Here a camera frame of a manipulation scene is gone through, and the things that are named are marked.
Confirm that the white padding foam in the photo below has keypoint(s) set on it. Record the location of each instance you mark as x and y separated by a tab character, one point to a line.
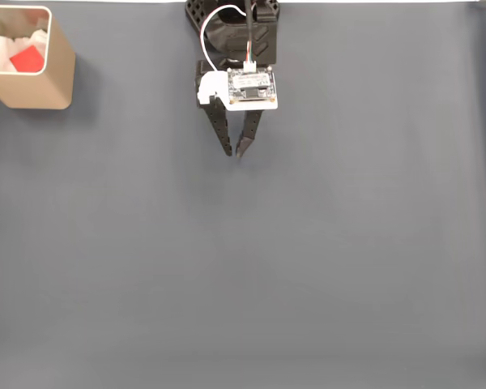
0	52

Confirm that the beige square box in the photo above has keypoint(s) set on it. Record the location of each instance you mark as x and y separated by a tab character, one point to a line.
44	91

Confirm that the white camera board with mount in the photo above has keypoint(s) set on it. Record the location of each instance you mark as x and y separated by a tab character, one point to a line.
251	87

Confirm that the red cube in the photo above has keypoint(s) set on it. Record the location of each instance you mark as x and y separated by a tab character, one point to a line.
26	60

